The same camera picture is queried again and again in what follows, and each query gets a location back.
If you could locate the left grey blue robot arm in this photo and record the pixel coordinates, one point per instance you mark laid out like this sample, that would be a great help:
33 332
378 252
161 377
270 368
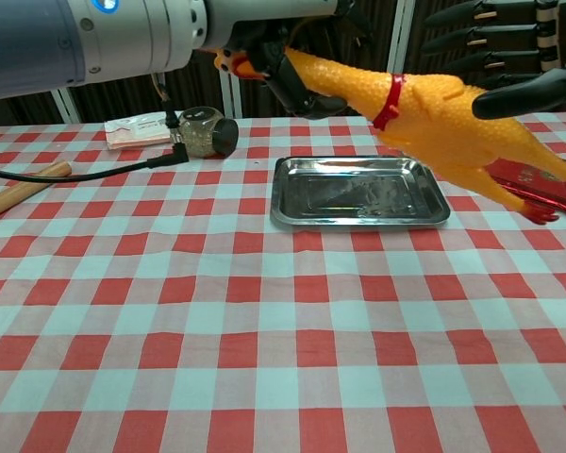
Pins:
99 42

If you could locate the glass jar with black lid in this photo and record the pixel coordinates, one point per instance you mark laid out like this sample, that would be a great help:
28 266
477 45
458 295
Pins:
203 134

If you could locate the yellow rubber chicken toy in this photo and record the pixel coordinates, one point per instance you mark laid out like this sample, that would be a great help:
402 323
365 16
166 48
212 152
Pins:
429 118

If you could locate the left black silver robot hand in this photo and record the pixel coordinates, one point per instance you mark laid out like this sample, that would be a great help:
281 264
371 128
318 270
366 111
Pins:
283 71

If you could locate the red certificate booklet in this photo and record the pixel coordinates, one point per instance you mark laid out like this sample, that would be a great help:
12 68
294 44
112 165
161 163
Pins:
528 181

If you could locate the white metal screen post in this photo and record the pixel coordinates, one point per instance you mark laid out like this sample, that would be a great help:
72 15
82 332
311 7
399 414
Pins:
401 38
68 108
231 94

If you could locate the red white checkered tablecloth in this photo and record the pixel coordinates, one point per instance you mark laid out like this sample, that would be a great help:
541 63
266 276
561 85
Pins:
264 354

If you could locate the pink wet wipes pack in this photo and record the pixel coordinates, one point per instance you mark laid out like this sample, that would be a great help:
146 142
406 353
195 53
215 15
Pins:
132 134

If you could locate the wooden rolling pin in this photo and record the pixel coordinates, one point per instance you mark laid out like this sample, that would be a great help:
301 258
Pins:
9 200

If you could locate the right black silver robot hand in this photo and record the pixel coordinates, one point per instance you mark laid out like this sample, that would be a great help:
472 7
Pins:
547 89

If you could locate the rectangular stainless steel tray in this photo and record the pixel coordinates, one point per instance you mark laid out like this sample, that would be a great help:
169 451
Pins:
335 198

